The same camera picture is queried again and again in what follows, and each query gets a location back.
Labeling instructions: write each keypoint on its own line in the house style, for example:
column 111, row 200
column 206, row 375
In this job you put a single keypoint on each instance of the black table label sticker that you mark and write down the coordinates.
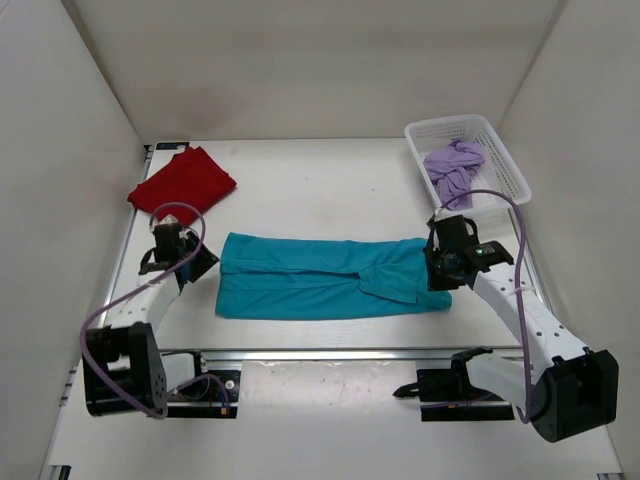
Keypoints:
column 170, row 146

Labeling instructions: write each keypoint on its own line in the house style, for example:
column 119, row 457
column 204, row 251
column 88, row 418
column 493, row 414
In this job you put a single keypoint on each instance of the white plastic basket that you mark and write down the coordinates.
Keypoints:
column 498, row 173

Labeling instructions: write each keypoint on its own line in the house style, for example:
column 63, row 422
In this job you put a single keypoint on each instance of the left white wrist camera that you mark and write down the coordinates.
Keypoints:
column 166, row 220

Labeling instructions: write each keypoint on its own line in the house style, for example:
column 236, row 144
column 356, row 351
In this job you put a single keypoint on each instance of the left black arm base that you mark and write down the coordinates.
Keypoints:
column 210, row 395

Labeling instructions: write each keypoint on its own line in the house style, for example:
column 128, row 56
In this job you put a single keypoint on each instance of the purple t shirt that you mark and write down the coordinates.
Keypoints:
column 451, row 170

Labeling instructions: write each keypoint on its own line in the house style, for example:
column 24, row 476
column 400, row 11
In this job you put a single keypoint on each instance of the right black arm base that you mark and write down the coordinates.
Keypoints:
column 445, row 393

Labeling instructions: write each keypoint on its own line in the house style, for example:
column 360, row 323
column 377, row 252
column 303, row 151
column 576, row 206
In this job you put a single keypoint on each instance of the blue t shirt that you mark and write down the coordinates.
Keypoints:
column 288, row 279

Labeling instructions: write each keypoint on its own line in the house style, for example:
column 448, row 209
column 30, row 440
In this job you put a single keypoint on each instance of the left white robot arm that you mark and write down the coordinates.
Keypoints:
column 123, row 368

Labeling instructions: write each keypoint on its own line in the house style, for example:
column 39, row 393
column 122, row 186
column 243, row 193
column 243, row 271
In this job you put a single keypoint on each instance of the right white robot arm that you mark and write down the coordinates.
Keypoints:
column 561, row 386

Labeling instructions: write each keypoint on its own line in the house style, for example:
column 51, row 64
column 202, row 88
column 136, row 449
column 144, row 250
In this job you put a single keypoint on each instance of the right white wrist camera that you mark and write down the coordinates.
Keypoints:
column 438, row 214

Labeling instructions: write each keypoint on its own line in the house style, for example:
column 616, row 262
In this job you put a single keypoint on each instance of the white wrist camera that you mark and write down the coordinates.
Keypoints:
column 438, row 214
column 166, row 220

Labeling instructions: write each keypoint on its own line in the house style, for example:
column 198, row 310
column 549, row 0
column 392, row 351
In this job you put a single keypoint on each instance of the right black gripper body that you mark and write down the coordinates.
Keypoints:
column 439, row 273

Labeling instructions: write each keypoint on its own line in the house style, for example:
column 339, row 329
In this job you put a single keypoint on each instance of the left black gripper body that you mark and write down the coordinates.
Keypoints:
column 191, row 242

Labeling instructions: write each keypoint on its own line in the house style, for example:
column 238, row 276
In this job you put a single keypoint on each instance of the red t shirt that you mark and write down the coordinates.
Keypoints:
column 191, row 177

